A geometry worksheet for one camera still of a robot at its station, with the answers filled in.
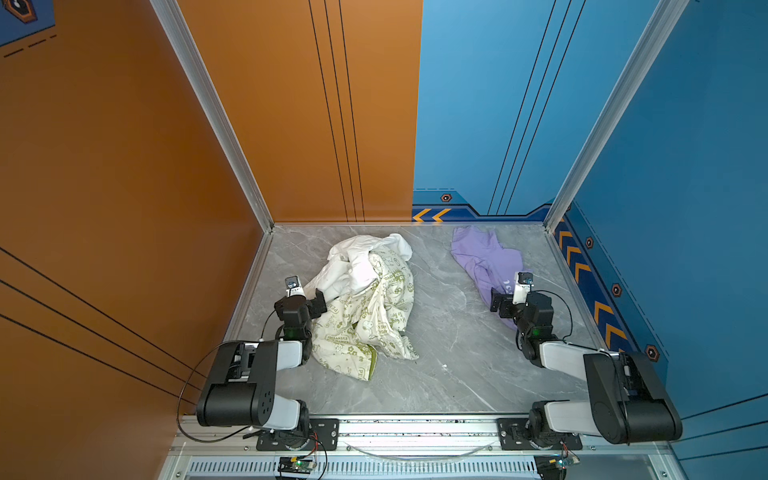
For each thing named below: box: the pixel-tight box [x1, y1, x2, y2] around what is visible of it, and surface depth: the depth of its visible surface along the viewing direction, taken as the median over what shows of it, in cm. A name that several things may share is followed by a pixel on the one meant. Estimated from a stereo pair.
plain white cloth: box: [304, 233, 413, 303], surface depth 95 cm
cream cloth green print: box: [311, 247, 419, 381], surface depth 86 cm
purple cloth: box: [451, 225, 524, 330], surface depth 108 cm
